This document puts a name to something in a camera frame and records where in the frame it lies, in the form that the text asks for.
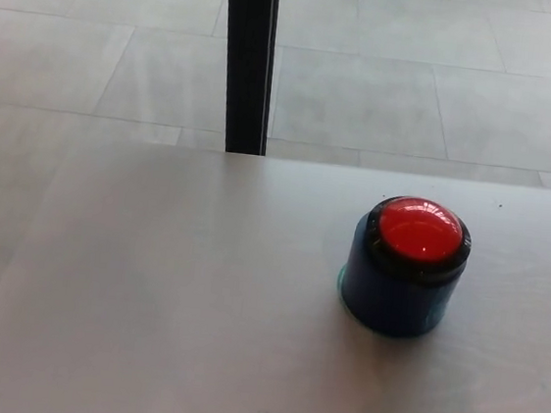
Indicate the red dome button blue base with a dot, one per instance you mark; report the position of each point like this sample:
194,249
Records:
418,234

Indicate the black vertical post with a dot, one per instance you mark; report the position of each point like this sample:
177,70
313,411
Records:
249,60

